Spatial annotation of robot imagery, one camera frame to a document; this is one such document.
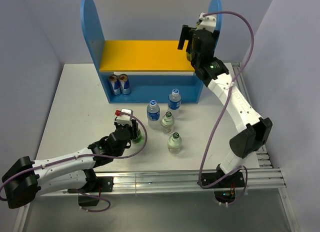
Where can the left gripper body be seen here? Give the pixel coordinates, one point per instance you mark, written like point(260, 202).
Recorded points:
point(133, 129)

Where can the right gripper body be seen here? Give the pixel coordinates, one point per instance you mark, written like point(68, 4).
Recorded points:
point(194, 60)

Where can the green Perrier bottle red label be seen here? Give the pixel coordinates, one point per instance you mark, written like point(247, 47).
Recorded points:
point(138, 138)

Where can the pocari sweat bottle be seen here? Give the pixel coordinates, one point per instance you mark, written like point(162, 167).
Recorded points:
point(174, 102)
point(153, 115)

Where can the green Perrier lemon bottle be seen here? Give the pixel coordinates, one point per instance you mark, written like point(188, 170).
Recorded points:
point(189, 51)

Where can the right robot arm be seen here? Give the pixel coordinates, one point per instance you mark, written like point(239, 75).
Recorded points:
point(253, 130)

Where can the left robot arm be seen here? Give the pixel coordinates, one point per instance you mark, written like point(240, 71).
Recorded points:
point(26, 179)

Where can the blue and yellow shelf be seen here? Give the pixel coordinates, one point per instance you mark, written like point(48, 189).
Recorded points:
point(154, 68)

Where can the rear clear glass bottle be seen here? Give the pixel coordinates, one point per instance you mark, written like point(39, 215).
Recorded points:
point(167, 123)

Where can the clear glass bottle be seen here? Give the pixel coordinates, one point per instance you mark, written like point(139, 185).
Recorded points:
point(174, 143)
point(167, 123)

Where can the front clear glass bottle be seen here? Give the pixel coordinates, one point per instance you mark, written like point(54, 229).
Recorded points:
point(174, 143)

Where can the right Red Bull can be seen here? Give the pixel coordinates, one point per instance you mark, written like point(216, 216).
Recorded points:
point(124, 84)

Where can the red bull can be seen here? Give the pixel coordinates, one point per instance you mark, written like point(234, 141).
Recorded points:
point(124, 84)
point(114, 84)

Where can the left Red Bull can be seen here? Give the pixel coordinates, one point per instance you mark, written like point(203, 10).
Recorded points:
point(114, 84)

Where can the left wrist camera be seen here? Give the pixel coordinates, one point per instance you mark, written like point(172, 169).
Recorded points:
point(122, 117)

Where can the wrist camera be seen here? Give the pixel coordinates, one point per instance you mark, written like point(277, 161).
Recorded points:
point(122, 117)
point(206, 22)

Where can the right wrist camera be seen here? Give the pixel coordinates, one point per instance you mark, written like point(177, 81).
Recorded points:
point(206, 22)

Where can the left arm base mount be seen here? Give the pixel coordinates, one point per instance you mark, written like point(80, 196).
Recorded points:
point(91, 194)

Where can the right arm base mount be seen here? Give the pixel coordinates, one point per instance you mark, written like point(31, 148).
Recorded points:
point(228, 190)

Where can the aluminium mounting rail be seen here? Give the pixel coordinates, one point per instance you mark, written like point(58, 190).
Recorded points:
point(183, 181)

